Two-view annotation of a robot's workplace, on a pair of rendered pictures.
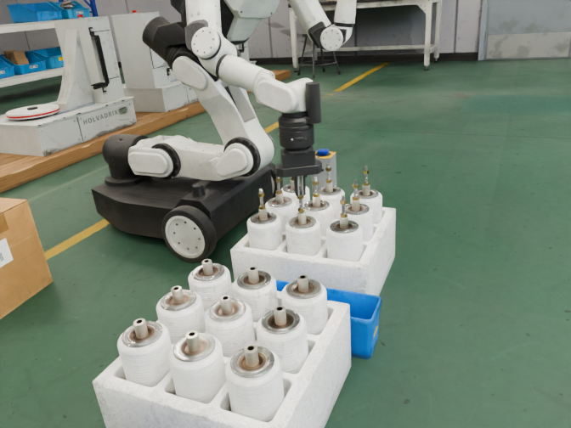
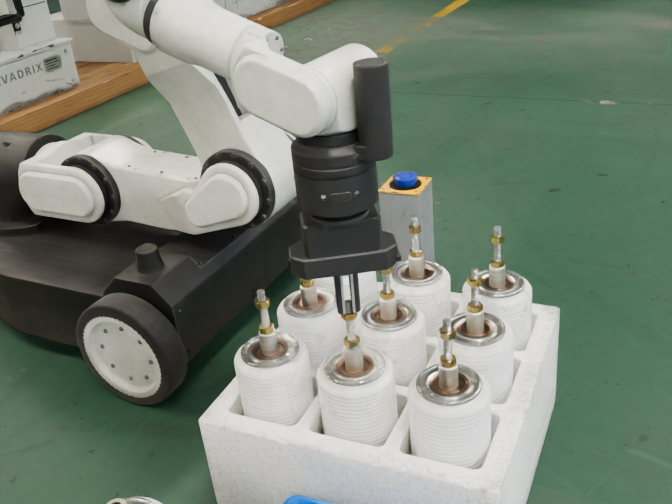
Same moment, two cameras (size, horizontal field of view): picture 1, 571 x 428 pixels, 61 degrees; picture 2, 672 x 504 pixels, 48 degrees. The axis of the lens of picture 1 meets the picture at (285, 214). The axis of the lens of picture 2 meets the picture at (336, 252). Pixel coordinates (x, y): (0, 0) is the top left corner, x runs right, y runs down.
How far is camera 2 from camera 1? 45 cm
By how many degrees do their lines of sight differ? 4
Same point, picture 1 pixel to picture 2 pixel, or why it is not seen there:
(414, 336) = not seen: outside the picture
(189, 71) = not seen: hidden behind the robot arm
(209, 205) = (170, 293)
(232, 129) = (215, 133)
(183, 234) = (120, 351)
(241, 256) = (222, 436)
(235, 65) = (187, 17)
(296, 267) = (340, 470)
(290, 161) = (321, 244)
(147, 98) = (100, 38)
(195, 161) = (148, 193)
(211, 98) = (168, 69)
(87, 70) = not seen: outside the picture
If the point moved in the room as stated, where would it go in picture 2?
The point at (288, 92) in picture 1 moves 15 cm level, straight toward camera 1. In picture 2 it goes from (309, 90) to (300, 146)
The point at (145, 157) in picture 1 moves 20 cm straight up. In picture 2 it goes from (50, 184) to (20, 79)
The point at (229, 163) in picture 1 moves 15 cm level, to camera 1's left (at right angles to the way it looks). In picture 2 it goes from (212, 203) to (123, 211)
